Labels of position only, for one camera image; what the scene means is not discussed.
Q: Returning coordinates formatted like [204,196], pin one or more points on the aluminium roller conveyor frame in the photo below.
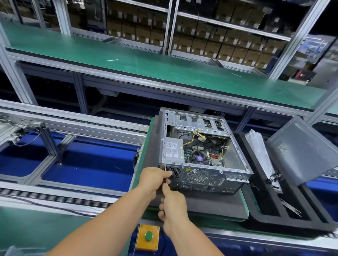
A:
[79,126]

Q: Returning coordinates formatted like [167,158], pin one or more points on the black processor cooling fan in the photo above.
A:
[198,158]

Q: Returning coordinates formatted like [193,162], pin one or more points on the black foam tray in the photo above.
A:
[266,208]

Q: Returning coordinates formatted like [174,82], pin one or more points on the person's left fingers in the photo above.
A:
[163,174]

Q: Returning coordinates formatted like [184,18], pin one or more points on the silver power supply unit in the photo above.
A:
[173,150]

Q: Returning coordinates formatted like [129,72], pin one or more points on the aluminium shelf rack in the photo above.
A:
[173,26]

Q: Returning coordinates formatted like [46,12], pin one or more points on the round green push button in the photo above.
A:
[149,235]

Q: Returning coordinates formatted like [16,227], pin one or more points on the silver metal strip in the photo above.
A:
[290,207]

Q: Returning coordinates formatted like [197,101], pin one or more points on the person's right thumb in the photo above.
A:
[161,212]

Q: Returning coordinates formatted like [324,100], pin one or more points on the rows of brown cardboard boxes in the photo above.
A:
[200,44]

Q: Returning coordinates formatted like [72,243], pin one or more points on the green pallet board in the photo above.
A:
[138,171]

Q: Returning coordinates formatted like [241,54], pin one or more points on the grey computer side panel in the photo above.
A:
[301,150]

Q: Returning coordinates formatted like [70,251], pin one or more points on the person's left forearm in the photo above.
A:
[105,226]

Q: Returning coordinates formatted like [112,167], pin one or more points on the black foam pad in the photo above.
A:
[208,205]

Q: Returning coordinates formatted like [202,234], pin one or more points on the yellow push button box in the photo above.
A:
[141,238]

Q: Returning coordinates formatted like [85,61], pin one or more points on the person's right hand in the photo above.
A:
[174,207]

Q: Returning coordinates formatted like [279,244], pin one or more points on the person's left hand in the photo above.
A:
[151,182]

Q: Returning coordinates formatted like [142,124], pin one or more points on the person's right forearm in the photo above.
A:
[194,241]

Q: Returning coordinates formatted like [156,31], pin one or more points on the silver desktop computer case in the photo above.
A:
[232,155]

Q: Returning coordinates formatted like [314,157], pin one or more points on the clear plastic accessory bag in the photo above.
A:
[260,150]

